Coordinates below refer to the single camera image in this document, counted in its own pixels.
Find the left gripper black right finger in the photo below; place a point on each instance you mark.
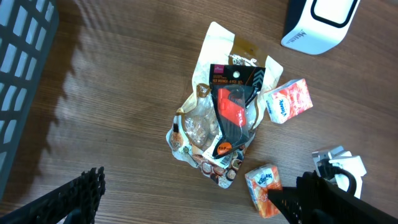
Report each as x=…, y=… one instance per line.
x=314, y=200

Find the black mesh plastic basket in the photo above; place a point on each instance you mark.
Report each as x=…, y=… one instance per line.
x=28, y=28

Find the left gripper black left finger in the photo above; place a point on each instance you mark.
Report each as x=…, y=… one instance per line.
x=75, y=202

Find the red Kleenex tissue pack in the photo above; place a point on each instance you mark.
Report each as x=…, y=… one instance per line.
x=288, y=100

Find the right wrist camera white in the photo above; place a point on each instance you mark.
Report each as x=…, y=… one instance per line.
x=341, y=168

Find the hex wrench set package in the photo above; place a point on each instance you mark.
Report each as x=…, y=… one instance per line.
x=233, y=88

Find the beige snack bag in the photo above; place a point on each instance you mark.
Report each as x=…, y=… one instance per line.
x=195, y=130

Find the white barcode scanner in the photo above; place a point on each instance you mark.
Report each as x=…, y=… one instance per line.
x=315, y=26

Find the orange Kleenex tissue pack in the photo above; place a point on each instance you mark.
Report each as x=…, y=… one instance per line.
x=260, y=181

